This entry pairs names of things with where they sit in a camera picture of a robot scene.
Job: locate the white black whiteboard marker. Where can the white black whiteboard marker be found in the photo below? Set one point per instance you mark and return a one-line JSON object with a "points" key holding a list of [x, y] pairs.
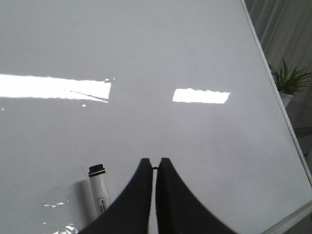
{"points": [[101, 197]]}

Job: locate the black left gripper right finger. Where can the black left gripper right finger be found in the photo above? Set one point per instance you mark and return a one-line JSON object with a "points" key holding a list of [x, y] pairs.
{"points": [[178, 211]]}

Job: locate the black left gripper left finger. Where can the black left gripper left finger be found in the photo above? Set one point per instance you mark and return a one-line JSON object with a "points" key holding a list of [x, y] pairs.
{"points": [[130, 211]]}

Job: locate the white glossy whiteboard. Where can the white glossy whiteboard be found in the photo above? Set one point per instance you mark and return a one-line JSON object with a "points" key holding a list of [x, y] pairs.
{"points": [[86, 82]]}

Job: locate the green potted plant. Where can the green potted plant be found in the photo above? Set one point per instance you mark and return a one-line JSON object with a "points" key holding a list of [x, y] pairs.
{"points": [[290, 81]]}

